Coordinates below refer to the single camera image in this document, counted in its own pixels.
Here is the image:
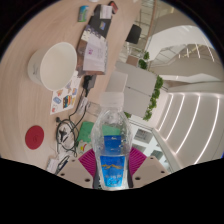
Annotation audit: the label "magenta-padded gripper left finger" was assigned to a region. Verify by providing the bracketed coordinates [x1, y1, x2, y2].
[57, 148, 100, 190]

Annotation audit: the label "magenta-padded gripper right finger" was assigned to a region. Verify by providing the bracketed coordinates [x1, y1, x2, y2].
[128, 147, 171, 189]

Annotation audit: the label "blue-labelled clear water bottle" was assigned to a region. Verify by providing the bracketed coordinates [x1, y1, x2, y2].
[90, 91, 134, 190]

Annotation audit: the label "white card packet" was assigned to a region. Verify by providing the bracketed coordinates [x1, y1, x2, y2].
[45, 157, 61, 174]

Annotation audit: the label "flat round red coaster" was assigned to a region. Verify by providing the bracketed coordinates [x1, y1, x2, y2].
[24, 125, 45, 151]

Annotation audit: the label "clear white-lidded sports bottle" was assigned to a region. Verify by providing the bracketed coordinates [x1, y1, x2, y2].
[87, 101, 103, 118]

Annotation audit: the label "colourful sticker sheet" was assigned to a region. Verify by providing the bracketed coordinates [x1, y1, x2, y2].
[49, 71, 82, 116]

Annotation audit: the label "white cabinet with plants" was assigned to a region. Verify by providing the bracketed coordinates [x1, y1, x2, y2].
[114, 59, 164, 122]

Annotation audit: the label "black charger block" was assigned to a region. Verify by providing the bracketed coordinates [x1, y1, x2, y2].
[82, 74, 98, 98]

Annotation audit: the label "white chair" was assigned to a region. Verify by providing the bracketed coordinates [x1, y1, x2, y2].
[104, 70, 129, 98]

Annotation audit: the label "small potted plants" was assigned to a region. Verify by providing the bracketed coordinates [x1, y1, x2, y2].
[138, 50, 151, 70]

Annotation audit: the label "white cup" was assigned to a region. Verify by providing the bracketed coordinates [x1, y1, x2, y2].
[27, 41, 78, 92]

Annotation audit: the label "white printed booklet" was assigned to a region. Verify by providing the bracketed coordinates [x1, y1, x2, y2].
[81, 33, 109, 75]

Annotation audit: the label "black chair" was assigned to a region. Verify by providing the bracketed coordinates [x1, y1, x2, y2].
[125, 23, 143, 45]

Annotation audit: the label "black flat sleeve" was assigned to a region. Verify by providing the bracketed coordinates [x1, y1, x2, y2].
[87, 4, 111, 39]

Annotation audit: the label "small teal packet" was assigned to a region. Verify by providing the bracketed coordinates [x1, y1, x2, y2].
[77, 5, 90, 23]

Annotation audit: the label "small white box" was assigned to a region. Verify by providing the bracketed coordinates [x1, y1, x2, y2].
[99, 4, 113, 20]

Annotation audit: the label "red and black phone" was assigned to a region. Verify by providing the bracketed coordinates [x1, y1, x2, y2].
[108, 0, 119, 15]

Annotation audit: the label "black cable bundle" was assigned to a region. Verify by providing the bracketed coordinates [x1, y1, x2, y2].
[54, 114, 79, 156]

